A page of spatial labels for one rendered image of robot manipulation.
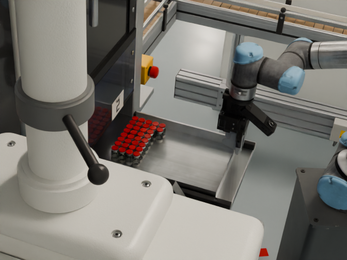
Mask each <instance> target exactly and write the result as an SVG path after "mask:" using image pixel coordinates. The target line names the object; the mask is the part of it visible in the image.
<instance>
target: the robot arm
mask: <svg viewBox="0 0 347 260"><path fill-rule="evenodd" d="M315 69H347V41H327V42H312V41H311V40H309V39H307V38H297V39H295V40H294V41H293V42H291V43H290V44H289V45H288V47H287V48H286V50H285V51H284V52H283V53H282V54H281V55H280V57H279V58H278V59H277V60H274V59H271V58H267V57H265V56H263V49H262V47H261V46H259V45H258V44H256V43H252V42H244V43H241V44H239V45H238V46H237V47H236V49H235V54H234V58H233V65H232V72H231V80H230V86H229V89H228V88H226V89H225V92H224V93H223V97H222V99H223V105H222V108H221V110H220V113H219V115H218V123H217V129H219V130H222V131H223V132H226V133H225V136H226V137H227V138H224V139H223V140H222V143H223V144H224V145H226V146H228V147H230V148H232V149H234V150H235V154H236V155H238V154H239V153H240V152H241V150H242V148H243V144H244V140H245V136H246V132H247V128H248V125H249V121H250V122H252V123H253V124H254V125H255V126H256V127H257V128H258V129H260V130H261V131H262V132H263V133H265V134H266V135H267V136H270V135H271V134H273V133H274V131H275V129H276V127H277V124H276V123H275V122H274V121H273V120H272V119H271V118H270V117H268V116H267V115H266V114H265V113H264V112H263V111H262V110H261V109H260V108H258V107H257V106H256V105H255V104H254V103H253V101H254V97H255V95H256V90H257V84H260V85H263V86H266V87H269V88H272V89H274V90H277V91H279V92H281V93H287V94H290V95H296V94H298V93H299V91H300V89H301V87H302V85H303V82H304V79H305V71H304V70H315ZM317 191H318V194H319V196H320V198H321V199H322V201H323V202H324V203H325V204H326V205H327V206H329V207H330V208H332V209H334V210H336V211H338V212H341V213H346V214H347V131H346V132H344V133H343V134H342V136H341V138H340V139H339V145H338V148H337V150H336V152H335V154H334V155H333V157H332V159H331V161H330V162H329V164H328V166H327V168H326V169H325V171H324V173H323V175H322V176H321V177H320V178H319V182H318V185H317Z"/></svg>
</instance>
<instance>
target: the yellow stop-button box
mask: <svg viewBox="0 0 347 260"><path fill-rule="evenodd" d="M152 66H153V57H152V56H148V55H144V54H142V60H141V82H140V84H142V85H145V84H146V83H147V81H148V80H149V78H150V70H151V68H152Z"/></svg>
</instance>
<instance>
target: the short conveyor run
mask: <svg viewBox="0 0 347 260"><path fill-rule="evenodd" d="M176 14H177V2H173V1H172V2H168V0H145V3H144V25H143V48H142V54H144V55H148V56H150V55H151V53H152V52H153V51H154V49H155V48H156V47H157V45H158V44H159V43H160V41H161V40H162V39H163V37H164V36H165V35H166V33H167V32H168V31H169V29H170V28H171V27H172V25H173V24H174V22H175V21H176Z"/></svg>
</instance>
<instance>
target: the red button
mask: <svg viewBox="0 0 347 260"><path fill-rule="evenodd" d="M158 74H159V68H158V67H156V66H152V68H151V70H150V78H157V76H158Z"/></svg>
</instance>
